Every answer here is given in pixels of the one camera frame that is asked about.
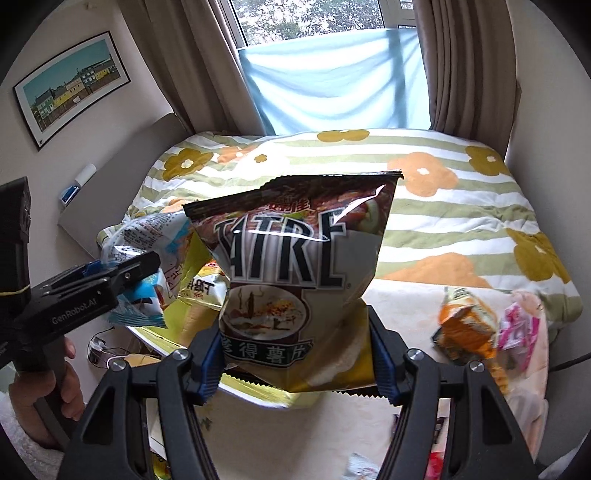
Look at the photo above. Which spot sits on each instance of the orange snack packet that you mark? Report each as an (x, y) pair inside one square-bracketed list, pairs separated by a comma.
[(466, 323)]

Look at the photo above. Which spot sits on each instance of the grey headboard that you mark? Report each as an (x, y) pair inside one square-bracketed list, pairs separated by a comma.
[(120, 175)]

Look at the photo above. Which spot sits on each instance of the dark brown potato chips bag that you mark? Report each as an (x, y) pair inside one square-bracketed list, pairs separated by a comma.
[(286, 258)]

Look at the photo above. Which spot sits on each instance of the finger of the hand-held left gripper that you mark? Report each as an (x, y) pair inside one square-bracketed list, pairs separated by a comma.
[(134, 272), (78, 273)]

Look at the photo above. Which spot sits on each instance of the small yellow chips packet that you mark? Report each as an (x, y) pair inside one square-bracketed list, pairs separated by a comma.
[(203, 288)]

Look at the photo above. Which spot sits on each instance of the light blue cloth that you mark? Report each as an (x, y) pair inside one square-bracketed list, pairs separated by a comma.
[(332, 83)]

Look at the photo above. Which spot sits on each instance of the clear blue snack packet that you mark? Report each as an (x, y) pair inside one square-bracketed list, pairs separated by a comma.
[(138, 233)]

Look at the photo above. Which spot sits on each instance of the window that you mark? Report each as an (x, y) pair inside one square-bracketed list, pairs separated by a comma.
[(304, 16)]

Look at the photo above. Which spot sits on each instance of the red snack packet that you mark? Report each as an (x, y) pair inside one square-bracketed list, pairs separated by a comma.
[(434, 467)]

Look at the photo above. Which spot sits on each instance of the small blue box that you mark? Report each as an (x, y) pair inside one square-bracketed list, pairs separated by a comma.
[(70, 194)]

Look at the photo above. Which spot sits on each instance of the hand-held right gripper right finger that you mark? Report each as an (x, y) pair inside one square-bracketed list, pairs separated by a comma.
[(383, 364)]

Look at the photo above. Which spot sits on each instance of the person's left hand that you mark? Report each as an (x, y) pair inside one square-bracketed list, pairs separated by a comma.
[(69, 392)]

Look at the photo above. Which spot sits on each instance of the beige curtain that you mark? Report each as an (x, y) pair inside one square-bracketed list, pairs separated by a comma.
[(198, 55), (461, 69)]

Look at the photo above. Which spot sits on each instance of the floral striped pillow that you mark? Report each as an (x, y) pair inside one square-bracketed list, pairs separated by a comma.
[(461, 217)]

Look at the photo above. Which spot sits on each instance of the framed houses picture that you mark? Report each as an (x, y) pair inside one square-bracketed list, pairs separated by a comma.
[(69, 87)]

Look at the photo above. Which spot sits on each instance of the yellow cardboard box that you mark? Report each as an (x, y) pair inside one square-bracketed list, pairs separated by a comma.
[(184, 327)]

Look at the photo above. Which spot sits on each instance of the pink clear snack packet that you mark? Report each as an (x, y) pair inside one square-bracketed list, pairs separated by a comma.
[(519, 323)]

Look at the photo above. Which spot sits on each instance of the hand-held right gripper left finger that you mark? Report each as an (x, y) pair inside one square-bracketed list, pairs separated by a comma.
[(210, 367)]

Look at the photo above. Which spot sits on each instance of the white tube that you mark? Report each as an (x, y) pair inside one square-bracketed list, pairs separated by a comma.
[(86, 174)]

